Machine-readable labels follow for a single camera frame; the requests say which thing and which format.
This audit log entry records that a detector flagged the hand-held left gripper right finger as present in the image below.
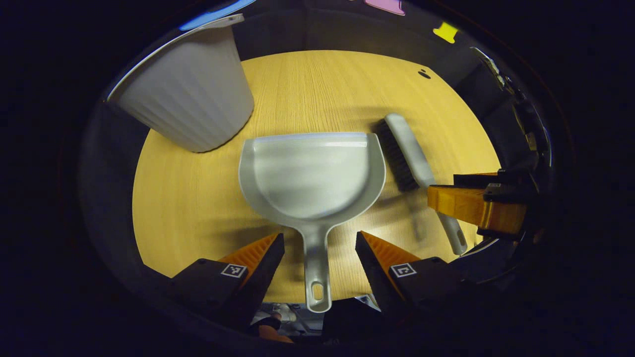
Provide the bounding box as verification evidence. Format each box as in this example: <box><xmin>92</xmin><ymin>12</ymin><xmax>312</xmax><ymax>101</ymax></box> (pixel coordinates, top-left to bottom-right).
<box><xmin>355</xmin><ymin>231</ymin><xmax>477</xmax><ymax>323</ymax></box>

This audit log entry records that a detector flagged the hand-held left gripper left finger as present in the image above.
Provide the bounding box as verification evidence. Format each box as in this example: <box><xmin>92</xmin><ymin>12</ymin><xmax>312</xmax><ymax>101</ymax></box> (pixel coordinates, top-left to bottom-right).
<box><xmin>171</xmin><ymin>233</ymin><xmax>286</xmax><ymax>328</ymax></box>

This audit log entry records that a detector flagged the small grey broom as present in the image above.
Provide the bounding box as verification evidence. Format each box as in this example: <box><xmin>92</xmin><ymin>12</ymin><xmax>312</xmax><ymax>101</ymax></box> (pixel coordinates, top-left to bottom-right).
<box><xmin>378</xmin><ymin>113</ymin><xmax>468</xmax><ymax>256</ymax></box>

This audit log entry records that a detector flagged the grey plastic dustpan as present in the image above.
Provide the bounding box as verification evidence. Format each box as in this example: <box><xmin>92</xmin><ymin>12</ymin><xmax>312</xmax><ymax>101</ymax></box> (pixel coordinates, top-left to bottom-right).
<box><xmin>239</xmin><ymin>132</ymin><xmax>386</xmax><ymax>313</ymax></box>

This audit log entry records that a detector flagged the white ribbed garbage bin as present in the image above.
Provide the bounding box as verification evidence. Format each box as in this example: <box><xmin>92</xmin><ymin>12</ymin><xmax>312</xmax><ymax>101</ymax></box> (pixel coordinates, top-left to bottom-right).
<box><xmin>107</xmin><ymin>14</ymin><xmax>255</xmax><ymax>153</ymax></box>

